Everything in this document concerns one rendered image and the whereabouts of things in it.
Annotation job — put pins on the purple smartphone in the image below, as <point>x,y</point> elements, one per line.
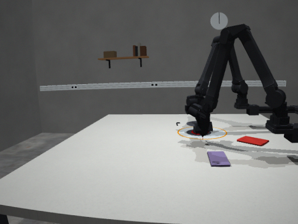
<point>218,159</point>

